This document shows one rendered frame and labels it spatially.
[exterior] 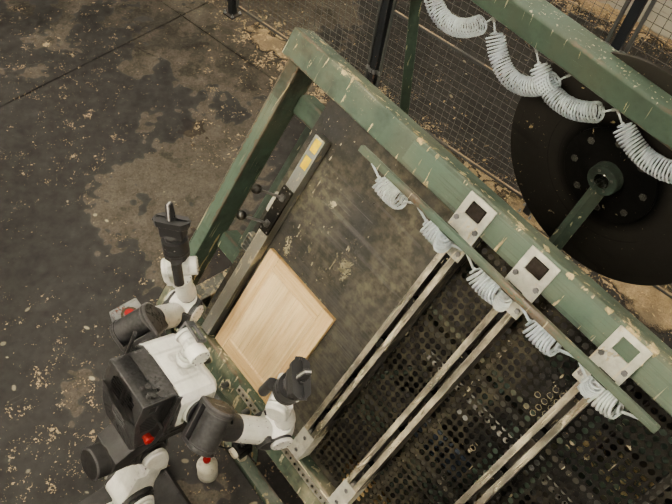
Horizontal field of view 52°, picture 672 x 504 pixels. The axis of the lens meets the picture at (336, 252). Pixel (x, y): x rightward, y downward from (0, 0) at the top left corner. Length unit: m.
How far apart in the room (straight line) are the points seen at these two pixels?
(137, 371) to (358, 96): 1.08
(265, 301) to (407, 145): 0.87
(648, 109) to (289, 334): 1.39
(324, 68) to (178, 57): 3.18
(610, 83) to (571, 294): 0.64
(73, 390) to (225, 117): 2.15
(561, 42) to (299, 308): 1.23
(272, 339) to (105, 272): 1.73
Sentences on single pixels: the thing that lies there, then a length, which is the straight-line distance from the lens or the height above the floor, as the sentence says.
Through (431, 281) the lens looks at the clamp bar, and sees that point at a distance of 2.12.
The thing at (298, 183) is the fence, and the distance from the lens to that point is 2.43.
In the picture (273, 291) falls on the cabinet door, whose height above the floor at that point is 1.21.
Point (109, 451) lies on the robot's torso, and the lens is 2.49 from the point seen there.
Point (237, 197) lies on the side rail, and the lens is 2.70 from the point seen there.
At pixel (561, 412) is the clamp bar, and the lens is 2.07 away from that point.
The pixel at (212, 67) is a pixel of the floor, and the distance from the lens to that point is 5.33.
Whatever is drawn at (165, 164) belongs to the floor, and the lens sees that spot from 4.63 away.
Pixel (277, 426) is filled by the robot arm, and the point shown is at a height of 1.20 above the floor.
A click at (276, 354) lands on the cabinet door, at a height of 1.05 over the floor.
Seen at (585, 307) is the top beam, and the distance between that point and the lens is 1.91.
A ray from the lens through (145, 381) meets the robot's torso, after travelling 2.20.
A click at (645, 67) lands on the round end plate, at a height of 2.22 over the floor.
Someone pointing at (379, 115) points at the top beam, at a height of 1.93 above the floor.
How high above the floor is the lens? 3.37
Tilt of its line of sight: 53 degrees down
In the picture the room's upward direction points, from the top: 12 degrees clockwise
